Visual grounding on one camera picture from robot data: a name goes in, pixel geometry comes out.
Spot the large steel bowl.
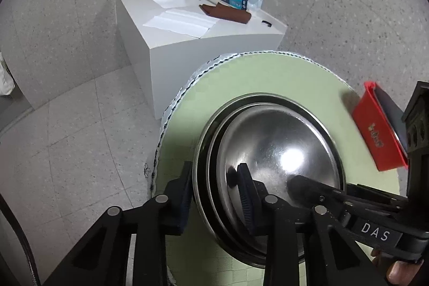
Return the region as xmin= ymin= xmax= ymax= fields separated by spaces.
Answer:
xmin=211 ymin=103 xmax=345 ymax=229

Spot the person's hand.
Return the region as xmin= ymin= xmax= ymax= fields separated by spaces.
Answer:
xmin=371 ymin=249 xmax=424 ymax=285

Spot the green round table mat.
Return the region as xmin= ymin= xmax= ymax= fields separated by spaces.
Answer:
xmin=150 ymin=51 xmax=400 ymax=285

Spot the red rectangular box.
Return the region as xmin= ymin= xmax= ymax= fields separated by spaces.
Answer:
xmin=352 ymin=81 xmax=408 ymax=171

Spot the black hook on counter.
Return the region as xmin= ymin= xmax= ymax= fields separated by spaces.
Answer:
xmin=261 ymin=20 xmax=272 ymax=28

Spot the brown cloth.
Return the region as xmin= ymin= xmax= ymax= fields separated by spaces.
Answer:
xmin=199 ymin=3 xmax=252 ymax=24

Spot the white sink counter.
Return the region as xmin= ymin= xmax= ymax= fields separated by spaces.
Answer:
xmin=116 ymin=0 xmax=287 ymax=120

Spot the black cable near camera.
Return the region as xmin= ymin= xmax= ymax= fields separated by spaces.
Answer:
xmin=0 ymin=193 xmax=42 ymax=286

